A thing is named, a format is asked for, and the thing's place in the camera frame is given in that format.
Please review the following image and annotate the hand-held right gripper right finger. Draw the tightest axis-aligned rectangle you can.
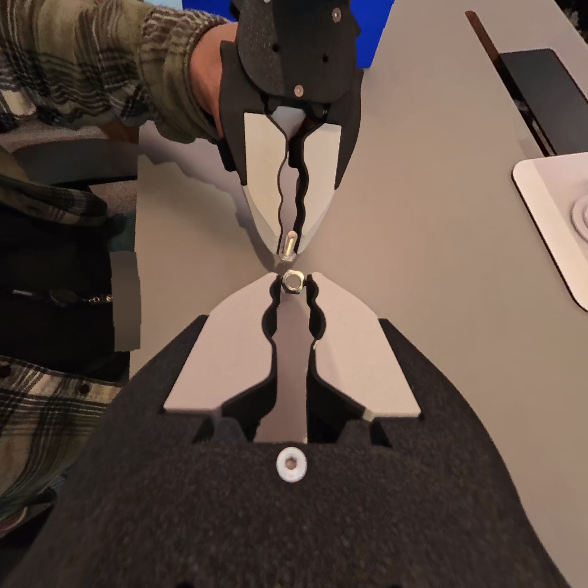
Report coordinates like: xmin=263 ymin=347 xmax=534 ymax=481
xmin=305 ymin=272 xmax=422 ymax=444

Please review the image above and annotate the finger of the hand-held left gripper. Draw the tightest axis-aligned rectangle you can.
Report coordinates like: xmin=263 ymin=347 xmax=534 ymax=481
xmin=287 ymin=120 xmax=343 ymax=255
xmin=242 ymin=110 xmax=290 ymax=255

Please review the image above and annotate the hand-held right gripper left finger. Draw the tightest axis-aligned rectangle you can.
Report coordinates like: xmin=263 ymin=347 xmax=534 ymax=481
xmin=163 ymin=272 xmax=282 ymax=444

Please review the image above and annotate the blue plastic bin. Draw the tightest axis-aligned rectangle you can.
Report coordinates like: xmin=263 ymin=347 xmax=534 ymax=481
xmin=181 ymin=0 xmax=396 ymax=70

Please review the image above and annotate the person's left forearm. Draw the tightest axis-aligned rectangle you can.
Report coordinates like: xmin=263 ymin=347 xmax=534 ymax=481
xmin=0 ymin=0 xmax=230 ymax=143

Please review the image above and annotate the person's left hand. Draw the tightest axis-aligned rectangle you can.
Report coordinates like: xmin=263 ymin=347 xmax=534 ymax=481
xmin=190 ymin=22 xmax=239 ymax=138

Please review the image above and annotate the black chair armrest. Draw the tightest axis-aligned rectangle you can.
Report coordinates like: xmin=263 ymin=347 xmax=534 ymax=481
xmin=11 ymin=138 xmax=138 ymax=187

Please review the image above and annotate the person's own body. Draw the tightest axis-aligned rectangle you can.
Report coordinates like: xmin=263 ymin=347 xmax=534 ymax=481
xmin=0 ymin=147 xmax=138 ymax=538

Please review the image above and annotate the white board stand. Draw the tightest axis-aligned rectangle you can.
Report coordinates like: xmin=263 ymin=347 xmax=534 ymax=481
xmin=512 ymin=153 xmax=588 ymax=313

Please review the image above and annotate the black table cable cover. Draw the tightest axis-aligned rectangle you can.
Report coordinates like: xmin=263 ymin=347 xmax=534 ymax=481
xmin=498 ymin=48 xmax=588 ymax=155

